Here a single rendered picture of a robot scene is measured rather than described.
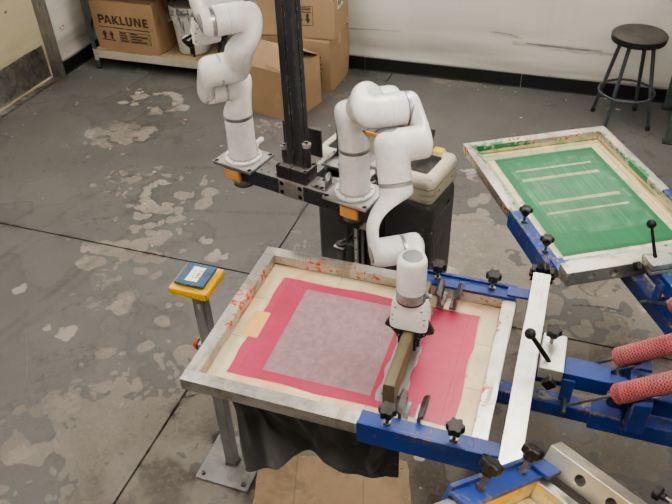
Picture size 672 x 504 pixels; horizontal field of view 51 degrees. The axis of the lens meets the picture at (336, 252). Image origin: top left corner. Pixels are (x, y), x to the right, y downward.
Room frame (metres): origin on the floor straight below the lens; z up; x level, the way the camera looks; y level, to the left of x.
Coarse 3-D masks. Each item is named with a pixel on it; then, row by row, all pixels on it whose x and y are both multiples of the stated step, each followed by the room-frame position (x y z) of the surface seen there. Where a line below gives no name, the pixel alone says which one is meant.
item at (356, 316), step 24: (288, 288) 1.62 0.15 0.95; (312, 288) 1.62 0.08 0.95; (336, 288) 1.61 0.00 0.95; (288, 312) 1.52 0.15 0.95; (312, 312) 1.51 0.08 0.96; (336, 312) 1.51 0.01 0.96; (360, 312) 1.50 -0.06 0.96; (384, 312) 1.50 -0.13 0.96; (456, 312) 1.49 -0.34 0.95; (336, 336) 1.41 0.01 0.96; (360, 336) 1.41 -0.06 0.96; (384, 336) 1.40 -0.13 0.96; (432, 336) 1.40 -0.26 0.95; (456, 336) 1.39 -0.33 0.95; (456, 360) 1.30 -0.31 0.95
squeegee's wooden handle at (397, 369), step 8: (408, 336) 1.30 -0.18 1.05; (400, 344) 1.27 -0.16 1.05; (408, 344) 1.27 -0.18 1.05; (400, 352) 1.24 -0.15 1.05; (408, 352) 1.26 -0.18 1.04; (392, 360) 1.22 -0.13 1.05; (400, 360) 1.22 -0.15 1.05; (408, 360) 1.27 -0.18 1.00; (392, 368) 1.19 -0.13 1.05; (400, 368) 1.19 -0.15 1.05; (392, 376) 1.17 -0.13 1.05; (400, 376) 1.19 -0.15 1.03; (384, 384) 1.14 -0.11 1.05; (392, 384) 1.14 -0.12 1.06; (400, 384) 1.19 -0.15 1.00; (384, 392) 1.14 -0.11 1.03; (392, 392) 1.13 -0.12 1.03; (384, 400) 1.14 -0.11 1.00; (392, 400) 1.13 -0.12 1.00
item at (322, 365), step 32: (256, 352) 1.36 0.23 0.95; (288, 352) 1.36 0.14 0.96; (320, 352) 1.35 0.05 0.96; (352, 352) 1.35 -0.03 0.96; (384, 352) 1.34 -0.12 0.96; (288, 384) 1.24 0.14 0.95; (320, 384) 1.24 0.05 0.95; (352, 384) 1.23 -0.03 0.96; (416, 384) 1.22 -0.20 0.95; (448, 384) 1.22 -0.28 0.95; (448, 416) 1.12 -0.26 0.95
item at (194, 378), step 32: (288, 256) 1.73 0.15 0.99; (320, 256) 1.73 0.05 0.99; (256, 288) 1.61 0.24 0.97; (224, 320) 1.45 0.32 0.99; (512, 320) 1.41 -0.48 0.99; (192, 384) 1.23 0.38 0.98; (224, 384) 1.22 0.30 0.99; (320, 416) 1.11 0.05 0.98; (352, 416) 1.10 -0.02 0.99; (480, 416) 1.09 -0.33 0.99
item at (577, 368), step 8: (568, 360) 1.21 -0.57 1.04; (576, 360) 1.21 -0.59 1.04; (584, 360) 1.21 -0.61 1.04; (568, 368) 1.18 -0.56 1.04; (576, 368) 1.18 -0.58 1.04; (584, 368) 1.18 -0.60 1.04; (592, 368) 1.18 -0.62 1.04; (600, 368) 1.18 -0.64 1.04; (608, 368) 1.18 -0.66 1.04; (536, 376) 1.19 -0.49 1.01; (568, 376) 1.16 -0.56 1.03; (576, 376) 1.16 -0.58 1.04; (584, 376) 1.15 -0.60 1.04; (592, 376) 1.15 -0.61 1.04; (600, 376) 1.15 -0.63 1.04; (608, 376) 1.15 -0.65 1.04; (560, 384) 1.17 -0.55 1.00; (576, 384) 1.16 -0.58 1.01; (584, 384) 1.15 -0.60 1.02; (592, 384) 1.14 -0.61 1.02; (600, 384) 1.14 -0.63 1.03; (608, 384) 1.13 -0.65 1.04; (592, 392) 1.14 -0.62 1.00; (600, 392) 1.14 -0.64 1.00
